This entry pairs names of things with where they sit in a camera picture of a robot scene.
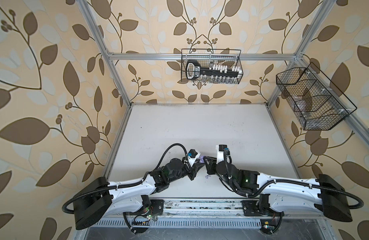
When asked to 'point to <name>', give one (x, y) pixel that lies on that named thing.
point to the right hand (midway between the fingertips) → (204, 160)
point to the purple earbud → (207, 176)
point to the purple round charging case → (201, 159)
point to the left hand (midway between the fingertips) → (204, 161)
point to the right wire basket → (316, 104)
